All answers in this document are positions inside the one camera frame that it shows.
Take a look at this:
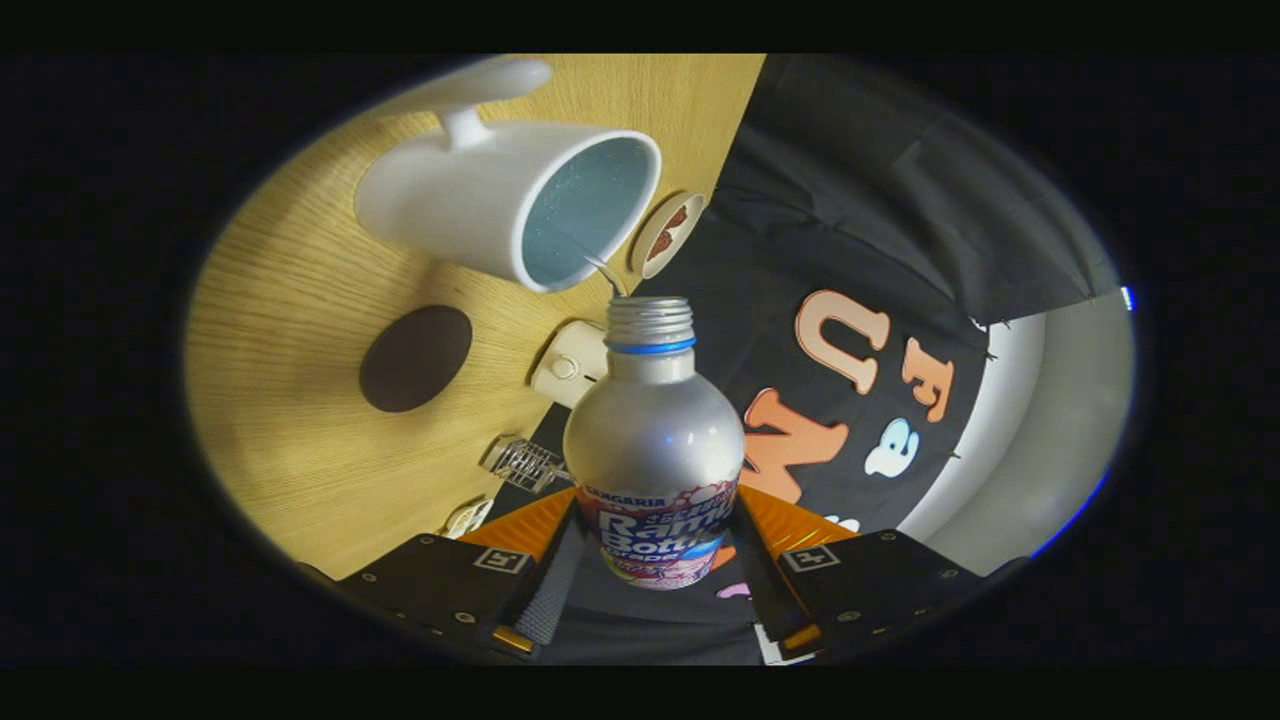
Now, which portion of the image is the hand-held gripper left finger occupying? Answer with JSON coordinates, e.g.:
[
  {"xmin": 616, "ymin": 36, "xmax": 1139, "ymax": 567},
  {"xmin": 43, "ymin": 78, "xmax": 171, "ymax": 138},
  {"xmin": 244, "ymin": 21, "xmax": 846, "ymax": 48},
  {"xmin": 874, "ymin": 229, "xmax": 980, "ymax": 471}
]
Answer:
[{"xmin": 325, "ymin": 487, "xmax": 586, "ymax": 661}]

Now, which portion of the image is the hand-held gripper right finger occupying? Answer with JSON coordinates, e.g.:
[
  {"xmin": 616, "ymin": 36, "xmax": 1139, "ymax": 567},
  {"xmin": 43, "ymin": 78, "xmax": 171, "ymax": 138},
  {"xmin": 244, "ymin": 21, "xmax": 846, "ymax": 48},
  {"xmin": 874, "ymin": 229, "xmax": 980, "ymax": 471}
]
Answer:
[{"xmin": 735, "ymin": 485, "xmax": 986, "ymax": 661}]

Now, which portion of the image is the silver juice bottle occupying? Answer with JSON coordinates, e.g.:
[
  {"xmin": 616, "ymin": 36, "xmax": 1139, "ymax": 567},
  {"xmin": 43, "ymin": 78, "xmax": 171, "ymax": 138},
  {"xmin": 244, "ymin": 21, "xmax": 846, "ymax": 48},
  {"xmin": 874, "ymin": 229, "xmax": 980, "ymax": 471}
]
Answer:
[{"xmin": 563, "ymin": 296, "xmax": 746, "ymax": 591}]

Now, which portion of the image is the dark brown round coaster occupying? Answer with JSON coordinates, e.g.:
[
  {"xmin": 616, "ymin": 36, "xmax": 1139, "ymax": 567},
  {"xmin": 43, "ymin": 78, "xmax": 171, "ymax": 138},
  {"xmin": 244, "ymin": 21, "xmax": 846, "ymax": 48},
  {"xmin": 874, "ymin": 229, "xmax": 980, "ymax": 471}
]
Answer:
[{"xmin": 359, "ymin": 305, "xmax": 474, "ymax": 414}]

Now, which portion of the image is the white cup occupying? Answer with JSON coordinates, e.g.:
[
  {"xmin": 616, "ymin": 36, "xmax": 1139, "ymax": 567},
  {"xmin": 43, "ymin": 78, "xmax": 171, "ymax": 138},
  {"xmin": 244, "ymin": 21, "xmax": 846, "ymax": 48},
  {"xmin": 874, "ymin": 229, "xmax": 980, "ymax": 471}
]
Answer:
[{"xmin": 354, "ymin": 58, "xmax": 663, "ymax": 294}]

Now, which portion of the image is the white divided dish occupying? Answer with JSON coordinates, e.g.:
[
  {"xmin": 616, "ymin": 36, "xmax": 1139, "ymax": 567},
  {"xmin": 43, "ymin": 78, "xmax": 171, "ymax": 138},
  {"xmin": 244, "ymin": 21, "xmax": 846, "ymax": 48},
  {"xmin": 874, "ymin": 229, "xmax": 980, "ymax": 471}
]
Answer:
[{"xmin": 443, "ymin": 497, "xmax": 494, "ymax": 541}]

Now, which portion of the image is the white toaster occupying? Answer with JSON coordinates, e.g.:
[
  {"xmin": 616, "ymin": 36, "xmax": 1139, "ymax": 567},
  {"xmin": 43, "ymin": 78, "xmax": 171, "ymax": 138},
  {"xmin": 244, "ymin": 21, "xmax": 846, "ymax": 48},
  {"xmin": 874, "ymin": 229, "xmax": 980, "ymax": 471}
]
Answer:
[{"xmin": 529, "ymin": 319, "xmax": 609, "ymax": 410}]

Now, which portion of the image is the wooden table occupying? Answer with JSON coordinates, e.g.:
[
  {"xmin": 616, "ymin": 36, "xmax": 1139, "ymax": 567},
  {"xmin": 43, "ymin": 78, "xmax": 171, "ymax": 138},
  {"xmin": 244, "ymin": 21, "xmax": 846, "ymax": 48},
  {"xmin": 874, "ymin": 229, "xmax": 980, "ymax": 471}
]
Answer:
[{"xmin": 185, "ymin": 55, "xmax": 766, "ymax": 581}]

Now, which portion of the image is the small white plate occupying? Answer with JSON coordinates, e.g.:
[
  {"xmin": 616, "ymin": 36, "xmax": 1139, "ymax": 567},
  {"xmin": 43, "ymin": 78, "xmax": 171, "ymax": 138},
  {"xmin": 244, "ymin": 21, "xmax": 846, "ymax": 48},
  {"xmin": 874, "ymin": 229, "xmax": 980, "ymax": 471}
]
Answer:
[{"xmin": 629, "ymin": 192, "xmax": 707, "ymax": 280}]

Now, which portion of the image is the metal wire basket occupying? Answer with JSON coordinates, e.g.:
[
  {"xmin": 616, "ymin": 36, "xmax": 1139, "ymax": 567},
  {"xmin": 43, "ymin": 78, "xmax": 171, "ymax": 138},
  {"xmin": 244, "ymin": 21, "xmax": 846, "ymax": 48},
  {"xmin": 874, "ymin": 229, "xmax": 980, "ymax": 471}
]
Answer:
[{"xmin": 482, "ymin": 436, "xmax": 573, "ymax": 495}]

